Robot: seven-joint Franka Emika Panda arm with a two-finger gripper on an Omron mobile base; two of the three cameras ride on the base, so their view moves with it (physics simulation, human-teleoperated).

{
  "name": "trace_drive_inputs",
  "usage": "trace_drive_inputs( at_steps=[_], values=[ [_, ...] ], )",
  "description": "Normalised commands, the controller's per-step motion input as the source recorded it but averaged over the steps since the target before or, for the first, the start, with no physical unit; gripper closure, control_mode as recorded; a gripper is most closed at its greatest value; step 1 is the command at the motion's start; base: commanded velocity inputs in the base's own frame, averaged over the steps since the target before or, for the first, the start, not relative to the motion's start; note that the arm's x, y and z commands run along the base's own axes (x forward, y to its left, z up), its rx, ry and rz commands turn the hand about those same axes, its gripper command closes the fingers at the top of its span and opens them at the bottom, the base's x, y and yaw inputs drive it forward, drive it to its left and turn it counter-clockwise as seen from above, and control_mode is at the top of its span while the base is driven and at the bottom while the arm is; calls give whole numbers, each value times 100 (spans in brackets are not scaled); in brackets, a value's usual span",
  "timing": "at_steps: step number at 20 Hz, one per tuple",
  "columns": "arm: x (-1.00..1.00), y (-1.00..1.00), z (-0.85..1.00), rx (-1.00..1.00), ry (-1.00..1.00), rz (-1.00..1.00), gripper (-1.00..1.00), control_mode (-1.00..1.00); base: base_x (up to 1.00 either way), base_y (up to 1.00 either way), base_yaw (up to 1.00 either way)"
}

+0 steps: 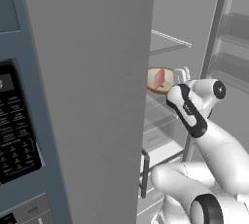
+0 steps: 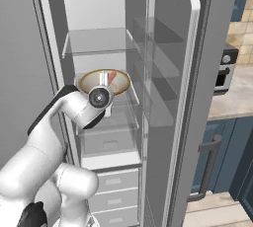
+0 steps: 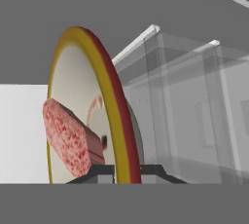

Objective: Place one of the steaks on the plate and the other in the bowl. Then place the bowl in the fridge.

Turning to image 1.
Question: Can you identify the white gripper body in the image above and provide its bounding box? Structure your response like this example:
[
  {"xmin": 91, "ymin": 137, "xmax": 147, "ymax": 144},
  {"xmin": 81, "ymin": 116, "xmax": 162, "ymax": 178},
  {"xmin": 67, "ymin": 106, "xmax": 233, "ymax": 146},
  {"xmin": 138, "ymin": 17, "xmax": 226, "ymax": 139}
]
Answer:
[{"xmin": 172, "ymin": 65, "xmax": 192, "ymax": 87}]

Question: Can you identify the glass fridge shelf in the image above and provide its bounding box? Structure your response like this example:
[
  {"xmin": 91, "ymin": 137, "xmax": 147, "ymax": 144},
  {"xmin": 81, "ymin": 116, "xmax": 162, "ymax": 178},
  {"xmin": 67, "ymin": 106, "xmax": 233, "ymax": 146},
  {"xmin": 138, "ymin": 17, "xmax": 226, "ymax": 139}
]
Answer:
[{"xmin": 149, "ymin": 28, "xmax": 193, "ymax": 57}]

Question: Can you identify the grey fridge door with racks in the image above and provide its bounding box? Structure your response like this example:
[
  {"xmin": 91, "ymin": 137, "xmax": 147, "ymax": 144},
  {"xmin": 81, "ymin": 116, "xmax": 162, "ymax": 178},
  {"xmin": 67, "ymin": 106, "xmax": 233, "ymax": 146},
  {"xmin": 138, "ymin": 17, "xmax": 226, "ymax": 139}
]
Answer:
[{"xmin": 199, "ymin": 0, "xmax": 249, "ymax": 96}]

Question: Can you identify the grey fridge cabinet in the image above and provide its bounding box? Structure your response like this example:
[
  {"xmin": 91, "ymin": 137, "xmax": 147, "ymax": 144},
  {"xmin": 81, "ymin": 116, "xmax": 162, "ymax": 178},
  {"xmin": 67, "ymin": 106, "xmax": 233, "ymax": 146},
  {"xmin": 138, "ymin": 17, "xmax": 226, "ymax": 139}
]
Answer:
[{"xmin": 135, "ymin": 0, "xmax": 228, "ymax": 224}]

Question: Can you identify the clear fridge drawer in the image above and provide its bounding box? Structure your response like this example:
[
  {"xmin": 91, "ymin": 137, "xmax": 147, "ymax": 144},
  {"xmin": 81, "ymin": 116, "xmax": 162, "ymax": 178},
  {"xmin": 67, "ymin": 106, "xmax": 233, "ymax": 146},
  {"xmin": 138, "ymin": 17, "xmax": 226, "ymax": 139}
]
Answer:
[{"xmin": 141, "ymin": 117, "xmax": 187, "ymax": 166}]

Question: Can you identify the grey plain fridge door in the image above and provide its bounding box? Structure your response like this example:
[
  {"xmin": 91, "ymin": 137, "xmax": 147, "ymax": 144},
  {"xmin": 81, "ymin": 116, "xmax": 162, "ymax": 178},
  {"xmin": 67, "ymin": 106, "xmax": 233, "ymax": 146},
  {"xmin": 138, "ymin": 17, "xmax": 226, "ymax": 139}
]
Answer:
[{"xmin": 18, "ymin": 0, "xmax": 157, "ymax": 224}]

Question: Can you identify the pink raw steak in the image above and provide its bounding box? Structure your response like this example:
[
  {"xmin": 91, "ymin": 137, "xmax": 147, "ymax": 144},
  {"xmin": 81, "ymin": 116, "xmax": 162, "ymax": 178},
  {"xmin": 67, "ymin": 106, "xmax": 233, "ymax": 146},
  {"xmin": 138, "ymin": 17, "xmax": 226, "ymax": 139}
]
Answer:
[{"xmin": 153, "ymin": 68, "xmax": 166, "ymax": 90}]

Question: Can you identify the black microwave control panel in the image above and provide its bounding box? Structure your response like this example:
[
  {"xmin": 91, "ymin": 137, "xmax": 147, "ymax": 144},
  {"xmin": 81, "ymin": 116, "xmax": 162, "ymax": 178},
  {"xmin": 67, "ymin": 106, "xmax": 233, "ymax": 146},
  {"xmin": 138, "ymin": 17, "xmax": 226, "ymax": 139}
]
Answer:
[{"xmin": 0, "ymin": 57, "xmax": 44, "ymax": 185}]

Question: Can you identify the grey oven control panel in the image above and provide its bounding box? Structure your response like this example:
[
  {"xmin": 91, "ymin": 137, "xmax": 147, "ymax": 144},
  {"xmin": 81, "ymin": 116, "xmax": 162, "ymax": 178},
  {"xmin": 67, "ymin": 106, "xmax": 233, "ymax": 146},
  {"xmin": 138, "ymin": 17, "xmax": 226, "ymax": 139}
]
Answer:
[{"xmin": 0, "ymin": 192, "xmax": 56, "ymax": 224}]

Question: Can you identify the dark grey bar handle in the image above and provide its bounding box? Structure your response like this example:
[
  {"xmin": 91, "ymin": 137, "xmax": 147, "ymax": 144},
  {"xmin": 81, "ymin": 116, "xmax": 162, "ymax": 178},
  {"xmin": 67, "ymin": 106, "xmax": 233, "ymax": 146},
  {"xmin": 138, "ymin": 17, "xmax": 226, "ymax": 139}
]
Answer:
[{"xmin": 139, "ymin": 149, "xmax": 152, "ymax": 200}]

